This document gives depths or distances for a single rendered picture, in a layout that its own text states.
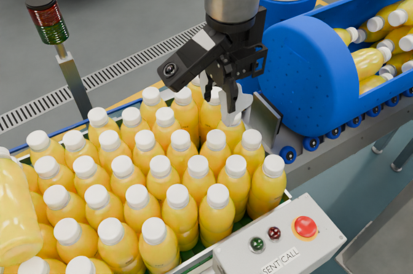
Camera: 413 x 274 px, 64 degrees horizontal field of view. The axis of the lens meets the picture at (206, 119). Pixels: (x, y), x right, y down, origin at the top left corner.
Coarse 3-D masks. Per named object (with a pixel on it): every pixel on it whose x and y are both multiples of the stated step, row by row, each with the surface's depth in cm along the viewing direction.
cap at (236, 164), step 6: (234, 156) 64; (240, 156) 64; (228, 162) 63; (234, 162) 63; (240, 162) 63; (228, 168) 62; (234, 168) 62; (240, 168) 62; (234, 174) 63; (240, 174) 63
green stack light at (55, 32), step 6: (60, 24) 75; (42, 30) 74; (48, 30) 74; (54, 30) 75; (60, 30) 76; (66, 30) 78; (42, 36) 76; (48, 36) 76; (54, 36) 76; (60, 36) 77; (66, 36) 78; (48, 42) 77; (54, 42) 77; (60, 42) 78
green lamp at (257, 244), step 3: (255, 237) 53; (258, 237) 54; (252, 240) 53; (255, 240) 53; (258, 240) 53; (261, 240) 53; (252, 243) 53; (255, 243) 53; (258, 243) 53; (261, 243) 53; (252, 246) 53; (255, 246) 52; (258, 246) 52; (261, 246) 52; (255, 249) 52; (258, 249) 52; (261, 249) 53
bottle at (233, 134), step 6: (240, 120) 73; (222, 126) 73; (234, 126) 72; (240, 126) 73; (228, 132) 72; (234, 132) 72; (240, 132) 73; (228, 138) 73; (234, 138) 73; (240, 138) 74; (234, 144) 74
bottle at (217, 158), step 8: (224, 144) 68; (200, 152) 71; (208, 152) 69; (216, 152) 68; (224, 152) 69; (208, 160) 69; (216, 160) 69; (224, 160) 69; (216, 168) 70; (216, 176) 73
